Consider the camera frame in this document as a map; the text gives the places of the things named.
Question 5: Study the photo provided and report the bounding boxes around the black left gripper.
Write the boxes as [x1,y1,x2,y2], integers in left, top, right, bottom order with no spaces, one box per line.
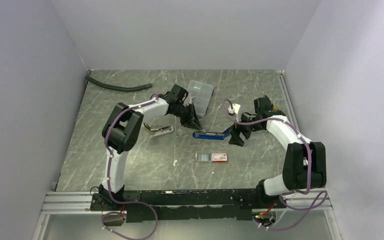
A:
[174,103,203,132]

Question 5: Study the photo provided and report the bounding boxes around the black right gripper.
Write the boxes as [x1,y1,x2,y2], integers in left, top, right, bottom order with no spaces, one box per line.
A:
[228,110,264,147]

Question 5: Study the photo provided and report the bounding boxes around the blue black stapler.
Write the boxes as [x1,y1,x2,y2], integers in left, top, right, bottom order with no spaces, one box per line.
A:
[192,128,231,141]

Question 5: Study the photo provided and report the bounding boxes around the small beige white stapler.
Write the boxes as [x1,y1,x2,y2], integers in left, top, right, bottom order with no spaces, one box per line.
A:
[143,123,174,137]

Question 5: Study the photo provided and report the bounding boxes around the red white staples box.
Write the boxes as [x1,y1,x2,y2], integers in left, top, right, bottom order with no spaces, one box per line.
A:
[195,153,228,163]

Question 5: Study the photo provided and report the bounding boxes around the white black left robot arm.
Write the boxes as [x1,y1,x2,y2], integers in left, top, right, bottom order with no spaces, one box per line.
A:
[98,84,202,210]

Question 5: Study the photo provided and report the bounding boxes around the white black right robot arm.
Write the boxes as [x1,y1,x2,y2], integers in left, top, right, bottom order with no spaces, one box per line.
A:
[223,96,327,208]

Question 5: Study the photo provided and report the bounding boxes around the clear plastic screw organizer box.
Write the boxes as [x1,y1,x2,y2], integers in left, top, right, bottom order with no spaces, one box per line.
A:
[187,80,215,117]

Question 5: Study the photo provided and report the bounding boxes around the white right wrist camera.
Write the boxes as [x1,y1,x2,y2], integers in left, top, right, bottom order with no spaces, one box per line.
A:
[228,103,242,122]

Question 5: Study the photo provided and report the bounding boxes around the dark corrugated hose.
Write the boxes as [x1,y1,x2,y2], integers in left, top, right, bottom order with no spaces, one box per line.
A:
[84,74,153,93]

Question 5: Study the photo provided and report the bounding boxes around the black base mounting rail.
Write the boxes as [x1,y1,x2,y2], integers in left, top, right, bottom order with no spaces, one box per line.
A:
[90,187,284,223]

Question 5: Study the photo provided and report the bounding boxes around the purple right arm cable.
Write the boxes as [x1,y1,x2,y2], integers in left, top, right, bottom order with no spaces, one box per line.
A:
[221,99,329,232]

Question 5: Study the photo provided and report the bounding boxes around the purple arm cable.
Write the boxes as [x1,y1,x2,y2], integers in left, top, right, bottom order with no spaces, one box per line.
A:
[101,94,160,240]
[221,99,329,232]

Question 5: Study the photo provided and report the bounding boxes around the aluminium frame rail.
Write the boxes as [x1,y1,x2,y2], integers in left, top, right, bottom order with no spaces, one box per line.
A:
[40,188,332,215]

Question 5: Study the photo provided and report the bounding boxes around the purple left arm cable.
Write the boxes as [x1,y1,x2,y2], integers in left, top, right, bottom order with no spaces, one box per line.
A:
[101,94,160,240]

